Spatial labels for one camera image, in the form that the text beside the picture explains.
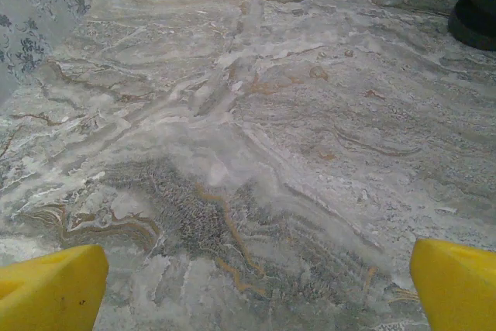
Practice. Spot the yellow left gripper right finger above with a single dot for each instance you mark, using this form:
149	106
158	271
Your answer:
461	292

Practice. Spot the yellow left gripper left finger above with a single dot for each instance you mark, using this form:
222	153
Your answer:
50	292

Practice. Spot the white hard-shell suitcase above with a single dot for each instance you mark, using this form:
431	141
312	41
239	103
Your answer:
476	21

